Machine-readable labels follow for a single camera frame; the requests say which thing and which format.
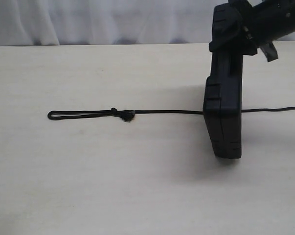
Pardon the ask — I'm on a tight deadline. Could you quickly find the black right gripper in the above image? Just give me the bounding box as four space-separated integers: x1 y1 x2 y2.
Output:
209 0 280 62

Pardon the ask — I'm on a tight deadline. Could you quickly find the black plastic carry case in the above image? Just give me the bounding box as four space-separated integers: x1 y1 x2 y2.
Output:
203 3 243 160

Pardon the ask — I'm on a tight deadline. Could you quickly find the black rope with loop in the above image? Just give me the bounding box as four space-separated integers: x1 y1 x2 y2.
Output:
47 104 295 123

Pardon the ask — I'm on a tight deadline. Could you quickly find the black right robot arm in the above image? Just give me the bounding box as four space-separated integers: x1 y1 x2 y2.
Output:
209 0 295 62

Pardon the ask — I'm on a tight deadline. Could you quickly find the white backdrop curtain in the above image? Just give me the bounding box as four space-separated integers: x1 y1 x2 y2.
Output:
0 0 295 47

